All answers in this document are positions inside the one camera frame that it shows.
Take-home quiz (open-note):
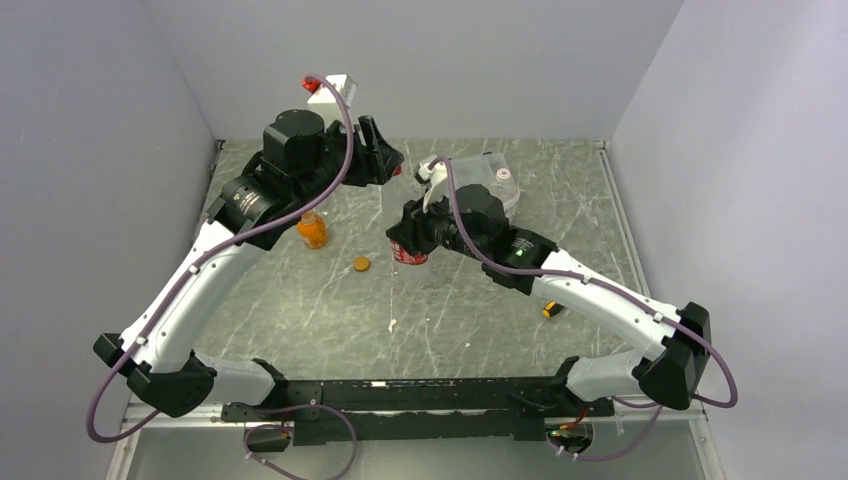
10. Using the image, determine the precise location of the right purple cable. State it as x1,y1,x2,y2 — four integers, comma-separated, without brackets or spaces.
427,156,739,463

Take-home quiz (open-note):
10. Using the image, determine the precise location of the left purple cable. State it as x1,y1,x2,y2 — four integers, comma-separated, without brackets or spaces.
86,72,356,444

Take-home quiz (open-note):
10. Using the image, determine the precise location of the clear plastic screw box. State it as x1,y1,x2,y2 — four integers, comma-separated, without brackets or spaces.
450,152,516,195

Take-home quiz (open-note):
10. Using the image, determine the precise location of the purple cable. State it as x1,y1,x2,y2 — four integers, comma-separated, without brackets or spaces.
86,72,356,444
427,156,739,463

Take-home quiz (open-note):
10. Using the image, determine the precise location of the orange bottle cap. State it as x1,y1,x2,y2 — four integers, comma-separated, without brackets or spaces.
352,256,371,272

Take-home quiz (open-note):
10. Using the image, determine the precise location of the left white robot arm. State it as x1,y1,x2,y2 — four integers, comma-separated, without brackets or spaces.
94,109,404,420

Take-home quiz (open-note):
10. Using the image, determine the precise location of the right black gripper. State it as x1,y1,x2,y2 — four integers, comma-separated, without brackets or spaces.
387,185,488,262

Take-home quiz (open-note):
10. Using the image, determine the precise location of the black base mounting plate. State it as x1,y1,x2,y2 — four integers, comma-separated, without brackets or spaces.
221,377,615,446

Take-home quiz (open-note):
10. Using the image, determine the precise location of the small red label bottle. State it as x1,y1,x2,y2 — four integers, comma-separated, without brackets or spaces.
390,240,428,266

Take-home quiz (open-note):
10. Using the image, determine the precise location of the orange black screwdriver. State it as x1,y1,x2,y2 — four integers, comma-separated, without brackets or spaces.
543,302,564,319

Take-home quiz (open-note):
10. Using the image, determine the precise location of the aluminium rail frame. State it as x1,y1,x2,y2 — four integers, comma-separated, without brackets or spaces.
120,377,725,479

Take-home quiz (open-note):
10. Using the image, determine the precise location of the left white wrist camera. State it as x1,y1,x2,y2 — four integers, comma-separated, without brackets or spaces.
301,74,358,126

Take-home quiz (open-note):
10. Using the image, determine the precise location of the orange juice bottle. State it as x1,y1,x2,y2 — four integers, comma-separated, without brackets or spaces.
296,211,329,249

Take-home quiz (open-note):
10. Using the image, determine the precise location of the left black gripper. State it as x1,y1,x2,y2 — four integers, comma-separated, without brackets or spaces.
294,115,404,207

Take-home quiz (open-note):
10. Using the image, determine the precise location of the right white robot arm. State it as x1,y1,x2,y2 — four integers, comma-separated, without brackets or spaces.
386,185,710,415

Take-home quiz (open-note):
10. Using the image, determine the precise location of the large clear tea bottle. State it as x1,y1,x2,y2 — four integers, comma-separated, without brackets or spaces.
488,171,520,220

